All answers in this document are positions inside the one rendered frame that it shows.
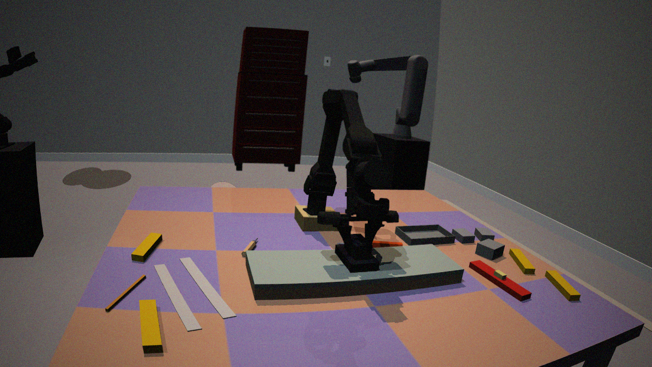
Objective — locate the long red bar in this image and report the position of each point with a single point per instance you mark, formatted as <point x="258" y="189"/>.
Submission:
<point x="499" y="279"/>

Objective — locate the red-handled awl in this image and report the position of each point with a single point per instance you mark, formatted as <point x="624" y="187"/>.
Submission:
<point x="380" y="244"/>

